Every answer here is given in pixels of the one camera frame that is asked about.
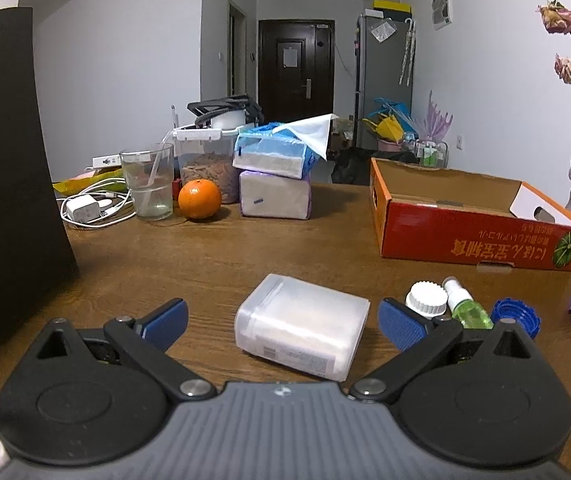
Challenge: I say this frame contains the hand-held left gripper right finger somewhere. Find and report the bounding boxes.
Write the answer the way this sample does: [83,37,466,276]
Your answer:
[348,297,536,403]

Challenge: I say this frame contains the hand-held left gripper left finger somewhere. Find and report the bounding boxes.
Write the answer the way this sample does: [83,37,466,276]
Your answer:
[36,296,217,402]

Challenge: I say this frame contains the white ribbed bottle cap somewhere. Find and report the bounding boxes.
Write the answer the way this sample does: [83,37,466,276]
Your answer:
[405,281,449,319]

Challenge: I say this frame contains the green spray bottle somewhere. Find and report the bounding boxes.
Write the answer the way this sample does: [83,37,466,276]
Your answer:
[441,276,495,331]

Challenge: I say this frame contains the red cardboard box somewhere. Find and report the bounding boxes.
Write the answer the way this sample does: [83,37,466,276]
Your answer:
[369,157,571,272]

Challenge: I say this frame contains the translucent plastic box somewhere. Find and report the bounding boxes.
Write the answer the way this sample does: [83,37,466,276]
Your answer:
[234,273,371,380]

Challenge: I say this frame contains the blue bottle cap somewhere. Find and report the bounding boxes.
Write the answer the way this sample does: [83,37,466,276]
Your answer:
[490,298,541,338]

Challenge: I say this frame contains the clear glass cup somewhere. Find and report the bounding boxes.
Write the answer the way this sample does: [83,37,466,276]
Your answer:
[120,142,175,222]

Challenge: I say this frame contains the orange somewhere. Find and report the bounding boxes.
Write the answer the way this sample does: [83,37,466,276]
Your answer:
[178,178,222,220]

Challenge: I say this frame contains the white straw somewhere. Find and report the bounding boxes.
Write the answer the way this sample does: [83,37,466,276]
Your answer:
[146,150,164,188]

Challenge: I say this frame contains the clear container of nuts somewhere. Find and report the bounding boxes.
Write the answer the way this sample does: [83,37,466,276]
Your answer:
[173,126,240,204]

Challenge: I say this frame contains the yellow packet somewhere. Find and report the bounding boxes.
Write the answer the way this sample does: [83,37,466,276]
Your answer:
[53,168,129,196]

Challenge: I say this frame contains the white and purple tissue pack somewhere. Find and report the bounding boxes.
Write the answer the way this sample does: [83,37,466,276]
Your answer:
[239,170,313,220]

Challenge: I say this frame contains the clear organizer with bottles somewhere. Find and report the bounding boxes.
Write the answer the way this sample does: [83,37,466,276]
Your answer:
[402,132,449,168]

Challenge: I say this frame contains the blue tissue pack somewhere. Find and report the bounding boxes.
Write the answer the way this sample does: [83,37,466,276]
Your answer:
[233,113,339,179]

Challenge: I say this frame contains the yellow bag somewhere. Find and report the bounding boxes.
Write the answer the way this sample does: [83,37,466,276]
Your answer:
[363,114,406,142]

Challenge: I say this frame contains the pink purple decoration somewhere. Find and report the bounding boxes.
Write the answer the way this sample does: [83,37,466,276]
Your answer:
[418,91,453,142]

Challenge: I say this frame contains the white pot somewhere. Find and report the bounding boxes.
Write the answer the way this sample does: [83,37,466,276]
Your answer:
[210,109,246,130]

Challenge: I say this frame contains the blue plastic rack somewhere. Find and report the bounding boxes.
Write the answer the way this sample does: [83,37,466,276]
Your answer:
[373,97,413,121]

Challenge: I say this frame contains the black paper bag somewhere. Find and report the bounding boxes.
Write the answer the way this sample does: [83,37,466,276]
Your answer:
[0,0,80,376]

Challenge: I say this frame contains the grey refrigerator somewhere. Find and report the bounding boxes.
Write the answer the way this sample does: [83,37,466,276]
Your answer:
[354,12,415,148]

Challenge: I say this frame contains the dark brown door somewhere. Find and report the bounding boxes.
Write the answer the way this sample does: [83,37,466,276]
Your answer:
[258,19,335,126]

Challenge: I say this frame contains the white folded umbrella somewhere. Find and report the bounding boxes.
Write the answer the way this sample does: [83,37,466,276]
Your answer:
[398,17,417,87]

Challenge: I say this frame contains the grey side door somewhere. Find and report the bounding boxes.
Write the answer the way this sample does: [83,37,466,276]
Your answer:
[228,0,249,111]

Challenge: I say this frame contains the clear plastic bag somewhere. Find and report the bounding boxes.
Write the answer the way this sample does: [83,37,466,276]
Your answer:
[370,19,397,42]

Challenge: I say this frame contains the yellow and black box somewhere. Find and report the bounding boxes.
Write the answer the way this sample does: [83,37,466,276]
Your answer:
[373,0,412,15]

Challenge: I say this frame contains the white charger with cable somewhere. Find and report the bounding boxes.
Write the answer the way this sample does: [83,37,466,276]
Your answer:
[57,180,139,228]

